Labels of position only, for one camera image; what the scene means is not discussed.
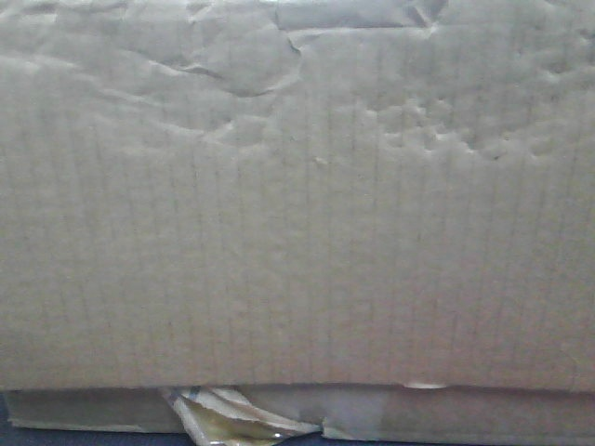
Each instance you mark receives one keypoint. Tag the torn clear packing tape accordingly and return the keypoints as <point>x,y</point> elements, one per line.
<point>224,416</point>

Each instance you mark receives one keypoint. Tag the large brown cardboard box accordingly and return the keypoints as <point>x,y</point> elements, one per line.
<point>373,216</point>

